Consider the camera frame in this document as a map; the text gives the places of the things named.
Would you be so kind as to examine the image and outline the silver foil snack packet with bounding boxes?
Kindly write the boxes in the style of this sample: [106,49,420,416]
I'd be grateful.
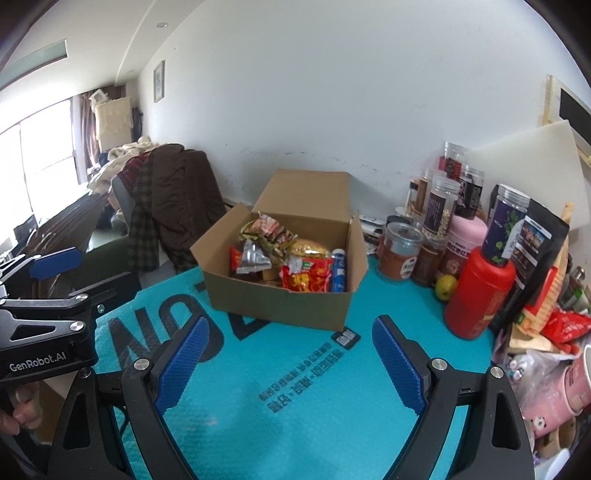
[235,239,273,275]

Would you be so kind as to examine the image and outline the red candy snack bag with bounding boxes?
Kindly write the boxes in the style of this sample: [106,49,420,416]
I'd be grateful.
[280,256,332,293]

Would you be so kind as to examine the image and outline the green red noodle snack bag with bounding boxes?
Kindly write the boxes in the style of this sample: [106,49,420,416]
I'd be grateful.
[239,213,297,262]

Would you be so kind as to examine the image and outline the waffle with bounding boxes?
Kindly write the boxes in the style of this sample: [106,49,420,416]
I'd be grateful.
[287,238,331,258]

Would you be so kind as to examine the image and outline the left hand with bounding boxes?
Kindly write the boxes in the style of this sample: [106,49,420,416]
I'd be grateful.
[1,382,43,436]

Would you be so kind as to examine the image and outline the stacked flat cardboard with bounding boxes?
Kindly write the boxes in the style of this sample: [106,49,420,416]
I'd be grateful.
[10,193,107,257]

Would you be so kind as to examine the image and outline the green plaid shirt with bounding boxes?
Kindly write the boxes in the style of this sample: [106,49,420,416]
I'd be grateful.
[128,156,159,273]

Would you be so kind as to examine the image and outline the grey chair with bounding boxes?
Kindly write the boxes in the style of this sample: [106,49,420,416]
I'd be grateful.
[111,175,135,226]

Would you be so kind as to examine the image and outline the green lime fruit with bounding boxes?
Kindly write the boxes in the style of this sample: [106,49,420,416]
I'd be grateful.
[435,274,458,302]

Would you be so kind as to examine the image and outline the red thermos bottle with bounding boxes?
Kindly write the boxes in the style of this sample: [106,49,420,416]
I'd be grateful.
[444,247,516,340]

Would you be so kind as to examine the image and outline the teal bubble mailer mat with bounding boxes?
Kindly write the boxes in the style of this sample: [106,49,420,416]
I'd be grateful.
[96,269,494,479]

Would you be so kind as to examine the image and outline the dark brown jacket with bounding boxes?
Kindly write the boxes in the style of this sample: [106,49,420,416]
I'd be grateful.
[148,144,226,273]

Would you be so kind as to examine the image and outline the pink white mug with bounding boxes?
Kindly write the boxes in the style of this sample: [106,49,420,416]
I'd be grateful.
[522,345,590,439]

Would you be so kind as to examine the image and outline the blue white snack tube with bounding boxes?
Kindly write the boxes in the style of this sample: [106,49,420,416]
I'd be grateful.
[331,249,346,293]

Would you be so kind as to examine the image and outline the red packet in box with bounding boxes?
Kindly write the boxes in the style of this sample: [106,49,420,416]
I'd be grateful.
[229,245,242,274]

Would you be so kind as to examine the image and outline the brown powder clear jar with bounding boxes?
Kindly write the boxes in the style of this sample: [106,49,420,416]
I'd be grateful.
[379,222,424,281]

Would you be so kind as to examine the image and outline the pink canister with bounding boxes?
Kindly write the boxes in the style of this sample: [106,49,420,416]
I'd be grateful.
[437,215,488,278]

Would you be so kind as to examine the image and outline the black coffee pouch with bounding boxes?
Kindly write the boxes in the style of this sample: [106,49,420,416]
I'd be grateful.
[489,199,570,334]

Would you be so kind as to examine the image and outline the tall clear nut jar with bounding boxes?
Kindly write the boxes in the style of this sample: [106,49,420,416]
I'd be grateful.
[423,176,460,240]

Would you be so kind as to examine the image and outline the purple label clear jar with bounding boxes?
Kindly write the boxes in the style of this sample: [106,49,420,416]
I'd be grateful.
[481,184,531,267]

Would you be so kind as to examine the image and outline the open cardboard box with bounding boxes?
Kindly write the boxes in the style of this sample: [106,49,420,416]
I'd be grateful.
[190,170,368,331]

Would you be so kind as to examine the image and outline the white foam board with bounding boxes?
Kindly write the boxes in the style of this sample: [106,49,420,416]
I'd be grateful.
[465,120,590,229]

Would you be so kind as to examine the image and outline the framed wall picture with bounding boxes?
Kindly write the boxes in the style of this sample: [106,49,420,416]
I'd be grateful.
[152,60,165,103]

